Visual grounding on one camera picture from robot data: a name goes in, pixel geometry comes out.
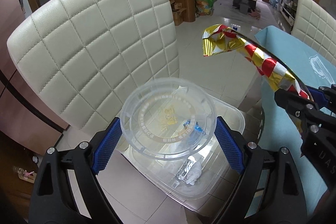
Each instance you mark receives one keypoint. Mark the cream quilted dining chair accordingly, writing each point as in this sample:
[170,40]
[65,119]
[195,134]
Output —
[317,22]
[92,43]

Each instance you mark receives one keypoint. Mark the colourful printed bag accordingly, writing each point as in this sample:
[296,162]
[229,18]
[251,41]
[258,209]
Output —
[204,6]

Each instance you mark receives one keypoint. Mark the grey stool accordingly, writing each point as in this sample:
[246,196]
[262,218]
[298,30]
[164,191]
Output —
[244,8]

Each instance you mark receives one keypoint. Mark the round clear plastic lid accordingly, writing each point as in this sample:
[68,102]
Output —
[168,119]

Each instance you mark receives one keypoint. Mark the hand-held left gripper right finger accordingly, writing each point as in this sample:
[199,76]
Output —
[231,145]

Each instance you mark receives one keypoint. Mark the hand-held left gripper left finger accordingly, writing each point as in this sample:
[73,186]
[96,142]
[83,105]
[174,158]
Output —
[106,145]

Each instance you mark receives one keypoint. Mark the white tissue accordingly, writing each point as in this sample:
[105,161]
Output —
[194,174]

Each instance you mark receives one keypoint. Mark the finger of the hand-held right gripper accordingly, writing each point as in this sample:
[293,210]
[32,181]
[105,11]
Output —
[326,99]
[294,106]

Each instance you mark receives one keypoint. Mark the pile of cardboard boxes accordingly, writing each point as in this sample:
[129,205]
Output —
[177,8]

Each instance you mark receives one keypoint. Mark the red gold checkered wrapper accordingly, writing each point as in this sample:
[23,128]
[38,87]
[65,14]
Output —
[257,53]

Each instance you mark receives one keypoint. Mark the small clear bottle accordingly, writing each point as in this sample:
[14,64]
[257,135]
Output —
[23,173]

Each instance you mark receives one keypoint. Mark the blue plastic wrapper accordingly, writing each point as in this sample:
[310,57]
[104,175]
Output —
[194,128]

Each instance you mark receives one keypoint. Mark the pink floor item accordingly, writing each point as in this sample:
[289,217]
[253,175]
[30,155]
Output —
[255,14]

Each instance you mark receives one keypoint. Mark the clear plastic storage bin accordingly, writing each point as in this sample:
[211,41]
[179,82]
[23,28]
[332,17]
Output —
[168,187]

